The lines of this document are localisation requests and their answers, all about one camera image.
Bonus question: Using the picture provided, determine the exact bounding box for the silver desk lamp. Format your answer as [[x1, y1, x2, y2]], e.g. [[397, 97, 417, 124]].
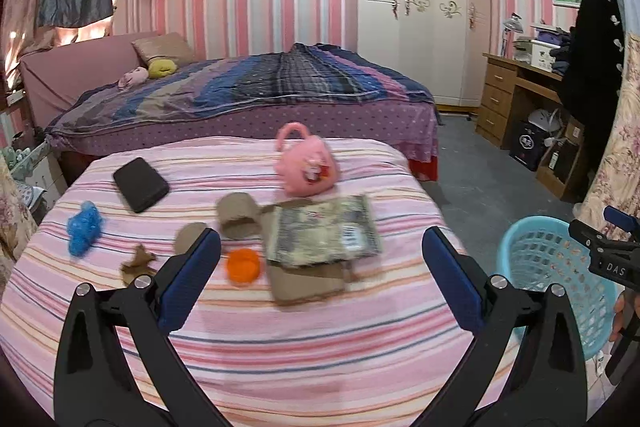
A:
[[501, 13, 524, 56]]

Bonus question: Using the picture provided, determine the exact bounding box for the floral curtain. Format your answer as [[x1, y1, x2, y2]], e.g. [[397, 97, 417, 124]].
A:
[[0, 152, 41, 268], [572, 32, 640, 243]]

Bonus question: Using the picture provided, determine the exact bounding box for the white storage box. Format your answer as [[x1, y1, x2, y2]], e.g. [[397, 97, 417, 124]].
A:
[[530, 38, 561, 70]]

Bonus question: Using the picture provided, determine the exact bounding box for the pink cartoon mug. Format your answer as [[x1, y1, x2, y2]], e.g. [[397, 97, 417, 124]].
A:
[[276, 122, 341, 198]]

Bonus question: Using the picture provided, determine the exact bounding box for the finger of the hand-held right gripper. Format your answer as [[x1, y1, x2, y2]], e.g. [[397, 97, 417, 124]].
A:
[[603, 205, 640, 242], [568, 219, 640, 258]]

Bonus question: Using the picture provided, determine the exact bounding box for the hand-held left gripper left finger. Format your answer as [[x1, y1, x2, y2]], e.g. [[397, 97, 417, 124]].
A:
[[54, 227, 223, 427]]

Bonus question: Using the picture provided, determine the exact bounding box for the black coat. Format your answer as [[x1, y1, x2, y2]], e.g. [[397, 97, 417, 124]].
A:
[[557, 0, 626, 172]]

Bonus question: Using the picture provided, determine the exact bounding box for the black phone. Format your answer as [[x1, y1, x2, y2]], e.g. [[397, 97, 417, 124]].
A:
[[112, 157, 171, 214]]

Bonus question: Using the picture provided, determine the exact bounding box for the pink striped blanket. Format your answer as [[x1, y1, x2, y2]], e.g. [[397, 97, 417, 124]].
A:
[[0, 137, 526, 427]]

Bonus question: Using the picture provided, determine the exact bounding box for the brown peel scrap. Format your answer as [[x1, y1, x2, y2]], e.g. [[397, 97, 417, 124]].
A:
[[120, 244, 158, 288]]

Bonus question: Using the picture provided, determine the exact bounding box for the yellow plush toy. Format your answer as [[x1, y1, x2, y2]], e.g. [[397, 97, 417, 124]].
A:
[[147, 58, 179, 79]]

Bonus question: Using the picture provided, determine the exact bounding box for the mauve covered headboard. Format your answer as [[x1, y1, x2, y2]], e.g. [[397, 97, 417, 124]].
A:
[[19, 32, 161, 130]]

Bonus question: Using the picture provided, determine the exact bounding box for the blue plastic bag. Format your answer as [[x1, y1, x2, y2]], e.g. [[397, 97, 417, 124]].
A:
[[67, 201, 106, 258]]

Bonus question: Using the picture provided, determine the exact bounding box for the light blue plastic basket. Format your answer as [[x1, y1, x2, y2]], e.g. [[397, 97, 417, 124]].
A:
[[497, 215, 621, 360]]

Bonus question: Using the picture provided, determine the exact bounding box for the pink plush toy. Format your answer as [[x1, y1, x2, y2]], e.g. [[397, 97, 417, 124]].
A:
[[117, 67, 149, 92]]

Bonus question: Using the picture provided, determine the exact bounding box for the beige phone case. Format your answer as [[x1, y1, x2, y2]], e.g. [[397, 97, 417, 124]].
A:
[[260, 202, 361, 307]]

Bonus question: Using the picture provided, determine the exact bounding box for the white wardrobe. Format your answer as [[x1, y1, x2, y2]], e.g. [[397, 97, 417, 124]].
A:
[[356, 0, 493, 110]]

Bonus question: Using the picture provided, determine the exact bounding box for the person's right hand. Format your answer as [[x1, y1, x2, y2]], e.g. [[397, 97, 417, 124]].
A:
[[608, 291, 640, 344]]

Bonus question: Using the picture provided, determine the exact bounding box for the purple dotted bedspread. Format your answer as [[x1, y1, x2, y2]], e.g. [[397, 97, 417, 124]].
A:
[[47, 99, 441, 180]]

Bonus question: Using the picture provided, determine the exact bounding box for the green grey snack packet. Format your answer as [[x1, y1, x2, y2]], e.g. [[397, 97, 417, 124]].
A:
[[265, 194, 383, 268]]

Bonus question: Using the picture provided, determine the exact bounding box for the bed with plaid blanket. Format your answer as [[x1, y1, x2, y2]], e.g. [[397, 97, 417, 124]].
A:
[[45, 43, 436, 140]]

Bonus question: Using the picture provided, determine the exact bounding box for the brown pillow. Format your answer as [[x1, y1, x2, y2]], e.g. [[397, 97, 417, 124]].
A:
[[131, 32, 197, 65]]

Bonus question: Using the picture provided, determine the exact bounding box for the black paper bag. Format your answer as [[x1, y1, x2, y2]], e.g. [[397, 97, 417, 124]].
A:
[[509, 120, 548, 172]]

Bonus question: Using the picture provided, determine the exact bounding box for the white round appliance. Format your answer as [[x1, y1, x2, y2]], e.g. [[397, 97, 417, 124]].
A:
[[527, 108, 563, 135]]

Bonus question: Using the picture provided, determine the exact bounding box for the wooden desk with drawers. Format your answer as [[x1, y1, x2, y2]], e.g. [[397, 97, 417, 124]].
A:
[[475, 52, 586, 202]]

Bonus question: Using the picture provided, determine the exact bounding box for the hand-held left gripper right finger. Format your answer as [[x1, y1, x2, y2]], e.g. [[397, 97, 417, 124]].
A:
[[421, 226, 588, 427]]

